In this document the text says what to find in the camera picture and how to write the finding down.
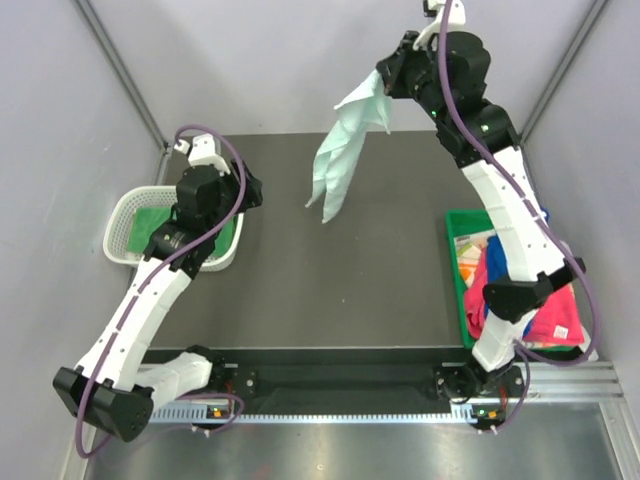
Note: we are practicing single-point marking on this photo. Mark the blue towel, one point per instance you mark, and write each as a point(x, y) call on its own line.
point(495, 260)

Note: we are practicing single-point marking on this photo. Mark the slotted grey cable duct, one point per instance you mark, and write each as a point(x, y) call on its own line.
point(211, 413)

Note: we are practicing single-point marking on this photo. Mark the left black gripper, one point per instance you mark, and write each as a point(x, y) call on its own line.
point(253, 196)

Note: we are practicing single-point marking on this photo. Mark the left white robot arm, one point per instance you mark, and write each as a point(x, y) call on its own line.
point(171, 260)

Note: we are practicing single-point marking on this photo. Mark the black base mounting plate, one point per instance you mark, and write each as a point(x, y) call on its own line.
point(390, 380)

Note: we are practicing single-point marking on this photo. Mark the aluminium frame rail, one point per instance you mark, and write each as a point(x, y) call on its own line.
point(575, 380)

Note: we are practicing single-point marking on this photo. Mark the green microfiber towel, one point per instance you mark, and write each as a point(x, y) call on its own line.
point(147, 219)

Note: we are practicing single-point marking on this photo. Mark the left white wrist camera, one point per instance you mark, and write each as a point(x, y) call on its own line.
point(202, 150)

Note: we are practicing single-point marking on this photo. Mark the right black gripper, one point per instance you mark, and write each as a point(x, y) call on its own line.
point(393, 66)

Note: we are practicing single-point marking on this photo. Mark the white perforated plastic basket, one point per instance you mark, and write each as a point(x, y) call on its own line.
point(120, 223)

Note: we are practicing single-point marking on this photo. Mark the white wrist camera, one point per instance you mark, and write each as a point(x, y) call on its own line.
point(452, 14)
point(202, 150)

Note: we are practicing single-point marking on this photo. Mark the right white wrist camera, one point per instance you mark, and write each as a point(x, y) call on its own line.
point(452, 14)

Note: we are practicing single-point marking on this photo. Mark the green plastic bin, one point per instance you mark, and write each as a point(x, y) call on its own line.
point(462, 222)

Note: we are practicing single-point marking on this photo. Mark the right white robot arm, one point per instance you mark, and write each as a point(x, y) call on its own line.
point(481, 138)

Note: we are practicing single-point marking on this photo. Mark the white mint towel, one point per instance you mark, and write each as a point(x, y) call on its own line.
point(337, 157)

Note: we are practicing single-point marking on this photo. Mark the pink red towel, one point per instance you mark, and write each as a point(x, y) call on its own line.
point(557, 323)

